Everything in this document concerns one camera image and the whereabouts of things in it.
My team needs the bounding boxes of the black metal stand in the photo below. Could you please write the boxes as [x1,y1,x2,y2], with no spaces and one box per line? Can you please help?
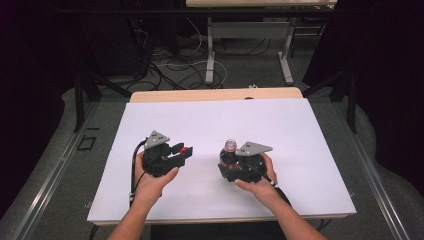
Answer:
[301,64,360,135]
[73,69,133,133]

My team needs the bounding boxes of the aluminium floor rail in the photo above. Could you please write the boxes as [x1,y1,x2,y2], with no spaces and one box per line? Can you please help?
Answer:
[12,101,102,240]
[332,101,412,240]

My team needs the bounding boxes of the tangle of floor cables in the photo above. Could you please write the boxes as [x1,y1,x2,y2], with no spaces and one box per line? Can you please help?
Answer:
[131,16,273,92]

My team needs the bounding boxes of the hand-held gripper black cable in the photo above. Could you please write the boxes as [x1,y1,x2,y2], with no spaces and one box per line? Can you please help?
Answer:
[248,164,293,206]
[128,139,148,208]

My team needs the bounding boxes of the left hand-held gripper black cable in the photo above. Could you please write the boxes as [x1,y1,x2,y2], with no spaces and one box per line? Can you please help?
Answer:
[128,139,148,208]

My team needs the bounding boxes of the clear cola bottle red label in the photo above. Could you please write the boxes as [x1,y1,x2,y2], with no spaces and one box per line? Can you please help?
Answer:
[218,138,240,172]

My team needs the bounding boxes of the white metal frame desk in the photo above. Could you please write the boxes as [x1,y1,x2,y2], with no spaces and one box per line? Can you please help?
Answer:
[185,0,338,86]

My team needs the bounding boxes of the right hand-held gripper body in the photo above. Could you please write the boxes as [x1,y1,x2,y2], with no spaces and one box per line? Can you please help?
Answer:
[231,141,274,184]

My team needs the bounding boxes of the right hand-held gripper black cable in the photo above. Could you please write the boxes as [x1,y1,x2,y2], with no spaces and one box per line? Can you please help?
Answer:
[248,164,293,206]

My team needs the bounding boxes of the white table cover sheet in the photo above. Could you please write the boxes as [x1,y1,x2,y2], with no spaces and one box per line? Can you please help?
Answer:
[86,97,357,223]

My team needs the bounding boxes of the dark curtain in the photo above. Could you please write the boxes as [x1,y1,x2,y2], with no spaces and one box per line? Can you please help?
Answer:
[0,0,81,219]
[303,0,424,198]

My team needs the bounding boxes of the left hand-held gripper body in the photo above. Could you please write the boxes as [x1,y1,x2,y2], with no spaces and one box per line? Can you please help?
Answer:
[142,130,183,178]

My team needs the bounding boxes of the person's right hand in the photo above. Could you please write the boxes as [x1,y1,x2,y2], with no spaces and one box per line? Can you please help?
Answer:
[234,152,280,208]

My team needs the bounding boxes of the person's left hand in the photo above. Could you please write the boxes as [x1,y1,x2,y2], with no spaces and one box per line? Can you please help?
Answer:
[134,151,180,210]

